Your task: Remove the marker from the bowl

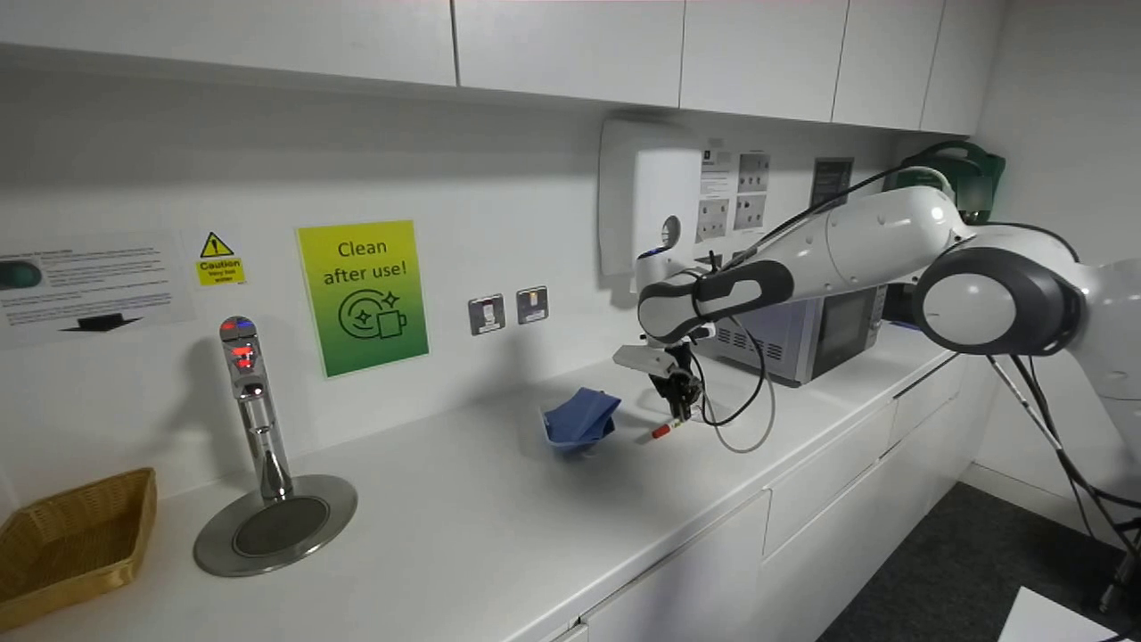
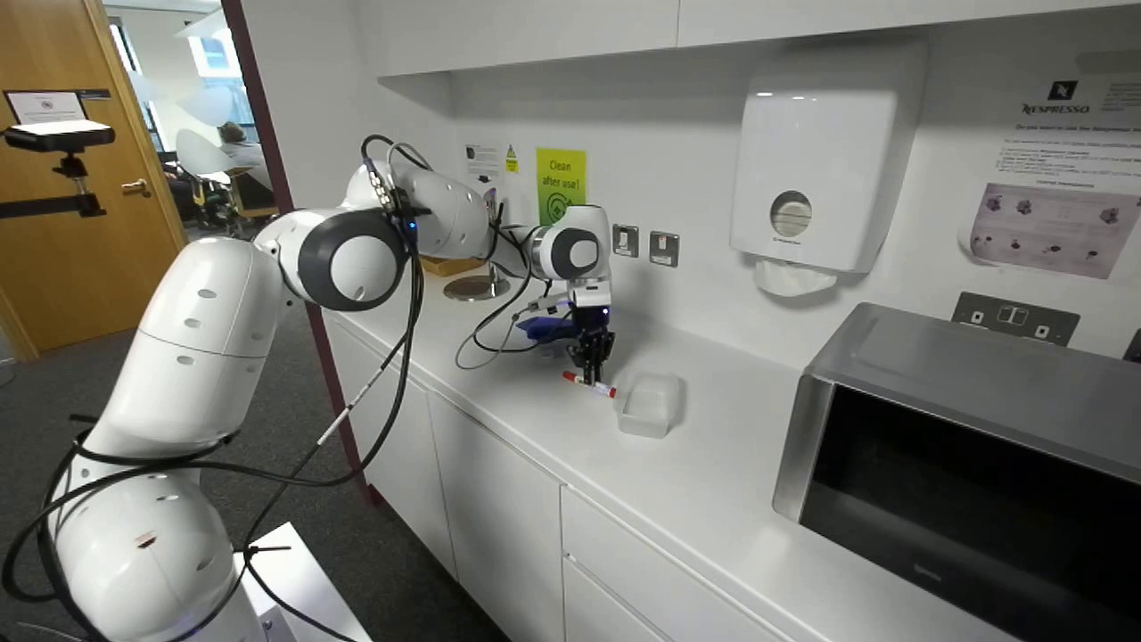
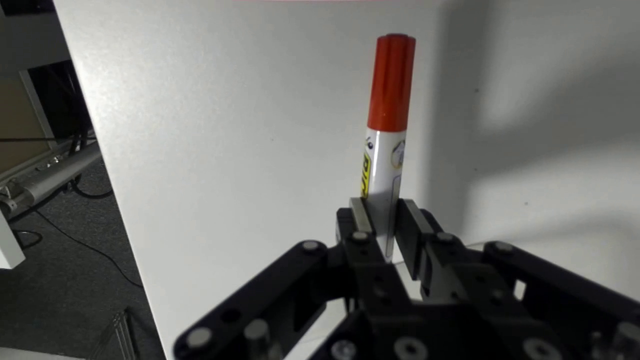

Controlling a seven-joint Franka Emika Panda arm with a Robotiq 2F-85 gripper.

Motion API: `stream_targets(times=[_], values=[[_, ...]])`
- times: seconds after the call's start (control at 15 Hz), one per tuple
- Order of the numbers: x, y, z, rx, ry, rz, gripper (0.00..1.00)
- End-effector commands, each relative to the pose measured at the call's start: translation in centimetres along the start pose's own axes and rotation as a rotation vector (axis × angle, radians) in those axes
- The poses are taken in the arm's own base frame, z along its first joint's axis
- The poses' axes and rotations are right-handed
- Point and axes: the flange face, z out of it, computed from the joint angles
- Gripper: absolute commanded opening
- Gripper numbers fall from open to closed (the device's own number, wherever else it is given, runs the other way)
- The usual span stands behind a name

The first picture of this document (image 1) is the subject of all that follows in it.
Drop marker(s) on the white cabinet door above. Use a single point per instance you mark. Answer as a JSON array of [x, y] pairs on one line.
[[886, 57], [678, 582], [966, 57], [761, 53], [238, 38], [572, 46], [831, 570]]

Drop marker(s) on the blue cloth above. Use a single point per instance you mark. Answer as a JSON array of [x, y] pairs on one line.
[[579, 423]]

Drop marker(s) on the white upper cabinet door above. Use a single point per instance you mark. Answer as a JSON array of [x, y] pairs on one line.
[[572, 46], [238, 38], [966, 57], [761, 53], [886, 57]]

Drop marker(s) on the green clean after use poster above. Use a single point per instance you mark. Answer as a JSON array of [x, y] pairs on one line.
[[363, 298]]

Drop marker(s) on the white information label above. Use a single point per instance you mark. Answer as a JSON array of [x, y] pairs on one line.
[[95, 280]]

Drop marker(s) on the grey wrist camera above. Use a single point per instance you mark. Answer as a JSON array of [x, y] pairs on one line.
[[641, 359]]

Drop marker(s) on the black coffee machine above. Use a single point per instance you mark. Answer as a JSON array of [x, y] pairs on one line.
[[900, 303]]

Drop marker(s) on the white flat board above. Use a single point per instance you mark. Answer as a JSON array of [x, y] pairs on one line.
[[1055, 623]]

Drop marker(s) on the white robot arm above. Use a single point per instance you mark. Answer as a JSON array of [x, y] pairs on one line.
[[869, 244]]

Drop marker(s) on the white cabinet drawer front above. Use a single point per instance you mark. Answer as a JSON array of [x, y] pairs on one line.
[[831, 469], [938, 395]]

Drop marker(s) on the white paper towel dispenser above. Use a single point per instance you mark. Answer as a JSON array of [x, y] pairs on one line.
[[645, 178]]

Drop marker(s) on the silver microwave oven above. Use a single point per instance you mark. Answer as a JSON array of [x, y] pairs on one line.
[[831, 340]]

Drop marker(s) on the yellow warning sticker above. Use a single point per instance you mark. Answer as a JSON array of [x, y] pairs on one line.
[[219, 261]]

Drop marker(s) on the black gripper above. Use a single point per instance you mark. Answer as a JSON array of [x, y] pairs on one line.
[[676, 366]]

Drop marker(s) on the round metal drain tray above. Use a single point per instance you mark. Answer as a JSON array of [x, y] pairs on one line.
[[280, 529]]

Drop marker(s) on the green first aid box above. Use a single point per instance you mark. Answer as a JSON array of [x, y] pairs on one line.
[[981, 178]]

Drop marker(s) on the red and white marker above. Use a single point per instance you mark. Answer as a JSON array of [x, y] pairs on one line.
[[658, 431]]

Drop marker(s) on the white lower cabinet door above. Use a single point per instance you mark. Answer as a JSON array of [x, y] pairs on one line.
[[831, 570], [678, 582]]

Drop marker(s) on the yellow wicker basket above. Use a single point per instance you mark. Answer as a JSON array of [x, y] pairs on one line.
[[72, 545]]

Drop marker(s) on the chrome hot water tap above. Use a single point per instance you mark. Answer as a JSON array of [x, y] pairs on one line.
[[269, 439]]

